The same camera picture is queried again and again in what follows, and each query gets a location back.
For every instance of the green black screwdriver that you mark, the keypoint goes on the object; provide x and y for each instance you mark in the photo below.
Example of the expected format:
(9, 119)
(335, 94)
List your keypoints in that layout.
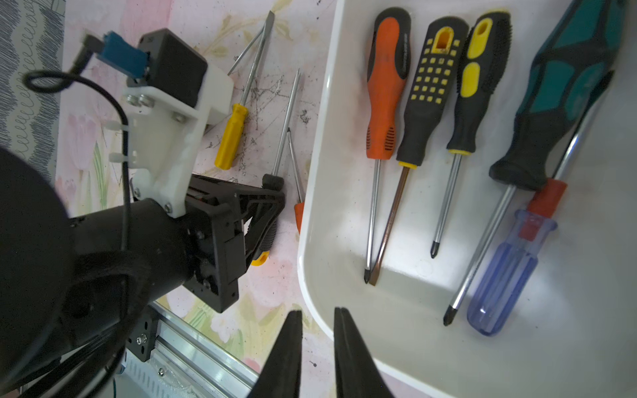
(574, 58)

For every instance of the black yellow stubby screwdriver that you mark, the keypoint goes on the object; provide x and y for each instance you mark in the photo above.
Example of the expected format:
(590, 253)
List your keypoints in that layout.
(263, 225)

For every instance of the slim black yellow screwdriver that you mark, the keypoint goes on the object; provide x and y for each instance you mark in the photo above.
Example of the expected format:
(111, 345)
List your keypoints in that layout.
(482, 66)

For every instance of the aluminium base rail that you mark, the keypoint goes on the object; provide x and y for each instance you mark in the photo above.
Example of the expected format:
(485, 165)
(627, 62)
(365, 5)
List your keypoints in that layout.
(166, 357)

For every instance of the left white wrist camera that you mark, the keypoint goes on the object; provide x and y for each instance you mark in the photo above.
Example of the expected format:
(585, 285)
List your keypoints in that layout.
(174, 94)

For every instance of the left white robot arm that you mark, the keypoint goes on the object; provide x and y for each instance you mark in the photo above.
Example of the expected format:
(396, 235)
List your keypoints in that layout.
(65, 281)

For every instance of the yellow handled screwdriver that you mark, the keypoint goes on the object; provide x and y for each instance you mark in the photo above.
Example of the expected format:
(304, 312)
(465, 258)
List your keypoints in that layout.
(235, 125)

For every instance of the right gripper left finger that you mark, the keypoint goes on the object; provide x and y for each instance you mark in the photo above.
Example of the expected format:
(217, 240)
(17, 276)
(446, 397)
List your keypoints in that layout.
(281, 375)

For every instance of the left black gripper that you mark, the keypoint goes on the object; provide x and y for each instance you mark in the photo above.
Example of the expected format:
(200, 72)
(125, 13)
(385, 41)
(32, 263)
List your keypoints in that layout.
(218, 215)

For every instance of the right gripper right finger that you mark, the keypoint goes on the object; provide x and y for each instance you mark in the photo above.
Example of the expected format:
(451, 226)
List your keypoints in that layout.
(355, 371)

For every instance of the purple handled screwdriver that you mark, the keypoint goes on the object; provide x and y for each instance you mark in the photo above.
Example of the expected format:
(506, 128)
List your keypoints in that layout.
(517, 257)

